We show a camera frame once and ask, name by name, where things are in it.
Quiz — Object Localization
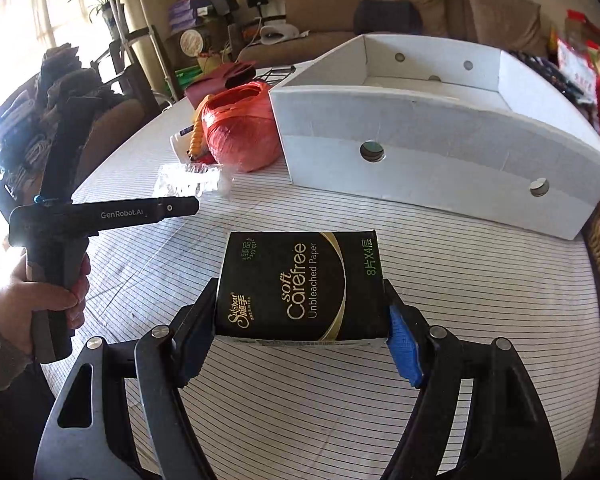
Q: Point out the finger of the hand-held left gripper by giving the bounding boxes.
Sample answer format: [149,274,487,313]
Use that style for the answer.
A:
[150,196,201,222]

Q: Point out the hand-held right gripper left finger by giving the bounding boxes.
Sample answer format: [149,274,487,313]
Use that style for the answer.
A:
[34,277,218,480]

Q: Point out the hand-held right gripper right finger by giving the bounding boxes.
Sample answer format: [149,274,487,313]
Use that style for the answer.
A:
[380,280,563,480]

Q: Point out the black tissue pack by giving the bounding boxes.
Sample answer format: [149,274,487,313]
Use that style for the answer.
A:
[213,230,392,352]

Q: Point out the white cardboard box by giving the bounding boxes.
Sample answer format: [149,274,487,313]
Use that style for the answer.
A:
[269,33,600,241]

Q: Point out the person's left forearm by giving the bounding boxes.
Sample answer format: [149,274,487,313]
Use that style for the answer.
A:
[0,292,37,413]

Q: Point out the person's left hand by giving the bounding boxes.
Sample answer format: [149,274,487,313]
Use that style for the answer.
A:
[0,249,92,356]

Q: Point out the clear plastic package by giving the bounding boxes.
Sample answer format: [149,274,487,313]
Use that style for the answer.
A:
[154,161,237,200]

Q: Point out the small white blue-label box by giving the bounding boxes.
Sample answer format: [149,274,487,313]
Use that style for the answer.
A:
[171,127,196,162]

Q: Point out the orange-red plastic twine ball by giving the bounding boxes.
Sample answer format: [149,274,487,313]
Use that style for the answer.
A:
[201,81,282,173]

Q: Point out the brown chair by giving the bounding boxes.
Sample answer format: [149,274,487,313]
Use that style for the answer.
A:
[75,25,153,181]

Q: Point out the maroon bag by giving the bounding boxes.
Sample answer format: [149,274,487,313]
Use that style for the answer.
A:
[184,60,259,108]

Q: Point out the stack of folded clothes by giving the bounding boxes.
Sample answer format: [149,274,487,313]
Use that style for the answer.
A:
[0,45,111,201]

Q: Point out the round white disc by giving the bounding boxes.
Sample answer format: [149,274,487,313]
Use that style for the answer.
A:
[180,30,204,59]

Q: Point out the white pole rack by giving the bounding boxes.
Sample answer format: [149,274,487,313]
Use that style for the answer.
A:
[100,0,178,106]

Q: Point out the purple boxes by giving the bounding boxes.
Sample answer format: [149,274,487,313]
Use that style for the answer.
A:
[167,0,215,32]

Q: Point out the white appliance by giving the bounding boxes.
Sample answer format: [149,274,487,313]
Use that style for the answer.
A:
[259,21,308,47]

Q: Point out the potted plant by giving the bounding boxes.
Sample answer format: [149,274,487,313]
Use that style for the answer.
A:
[64,0,127,41]

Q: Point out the beige curtain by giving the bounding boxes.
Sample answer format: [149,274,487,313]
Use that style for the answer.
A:
[0,0,131,111]

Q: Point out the dark plaid cushion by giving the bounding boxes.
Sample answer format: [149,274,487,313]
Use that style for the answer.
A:
[352,0,425,37]

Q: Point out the pile of colourful snack packets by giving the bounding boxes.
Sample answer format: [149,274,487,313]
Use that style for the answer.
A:
[546,8,600,143]

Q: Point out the brown sofa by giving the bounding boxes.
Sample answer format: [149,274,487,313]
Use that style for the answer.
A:
[236,0,557,70]

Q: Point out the yellow coiled cord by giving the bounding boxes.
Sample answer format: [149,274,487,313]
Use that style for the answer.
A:
[188,109,207,162]

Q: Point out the black wire basket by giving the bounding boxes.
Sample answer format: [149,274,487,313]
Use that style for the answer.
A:
[259,64,298,85]

